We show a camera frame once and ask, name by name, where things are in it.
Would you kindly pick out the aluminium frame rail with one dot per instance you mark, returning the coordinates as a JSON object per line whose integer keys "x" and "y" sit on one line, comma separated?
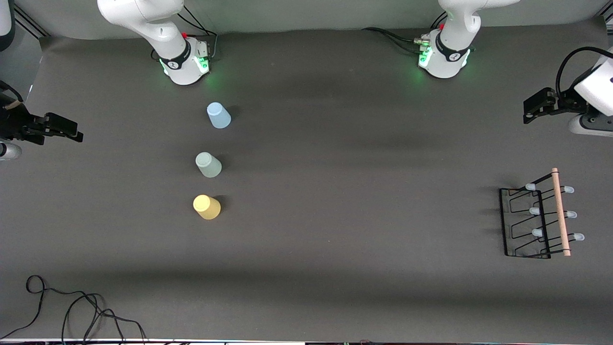
{"x": 28, "y": 23}
{"x": 608, "y": 19}

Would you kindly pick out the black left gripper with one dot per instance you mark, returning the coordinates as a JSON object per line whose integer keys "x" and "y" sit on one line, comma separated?
{"x": 566, "y": 102}

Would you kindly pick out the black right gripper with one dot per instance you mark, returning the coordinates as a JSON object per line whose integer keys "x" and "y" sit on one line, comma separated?
{"x": 14, "y": 122}

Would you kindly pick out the yellow plastic cup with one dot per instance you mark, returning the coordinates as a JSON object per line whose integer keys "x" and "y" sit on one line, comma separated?
{"x": 207, "y": 207}

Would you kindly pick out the light blue plastic cup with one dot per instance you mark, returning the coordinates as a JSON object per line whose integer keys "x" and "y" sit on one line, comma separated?
{"x": 219, "y": 116}

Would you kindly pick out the pale green plastic cup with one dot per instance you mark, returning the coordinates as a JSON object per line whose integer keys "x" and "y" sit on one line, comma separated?
{"x": 209, "y": 165}

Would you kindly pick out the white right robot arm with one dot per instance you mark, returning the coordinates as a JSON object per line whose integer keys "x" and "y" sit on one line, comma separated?
{"x": 182, "y": 67}

